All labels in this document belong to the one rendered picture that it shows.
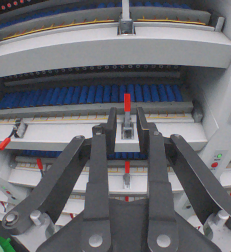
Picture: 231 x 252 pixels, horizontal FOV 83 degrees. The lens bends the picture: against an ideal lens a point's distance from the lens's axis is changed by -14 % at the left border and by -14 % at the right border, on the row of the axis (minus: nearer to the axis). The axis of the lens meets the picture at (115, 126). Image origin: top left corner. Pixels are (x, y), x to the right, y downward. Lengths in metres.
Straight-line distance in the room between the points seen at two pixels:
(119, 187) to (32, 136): 0.29
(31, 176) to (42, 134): 0.23
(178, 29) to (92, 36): 0.14
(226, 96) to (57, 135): 0.36
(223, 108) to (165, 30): 0.18
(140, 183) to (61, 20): 0.46
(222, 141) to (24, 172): 0.61
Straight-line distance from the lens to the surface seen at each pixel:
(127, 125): 0.31
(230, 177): 0.60
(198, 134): 0.37
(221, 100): 0.33
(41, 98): 0.44
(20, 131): 0.40
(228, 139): 0.39
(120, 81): 0.41
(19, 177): 0.61
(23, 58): 0.30
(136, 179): 0.48
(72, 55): 0.26
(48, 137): 0.37
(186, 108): 0.38
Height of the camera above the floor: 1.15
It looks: 36 degrees down
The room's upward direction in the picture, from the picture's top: 3 degrees counter-clockwise
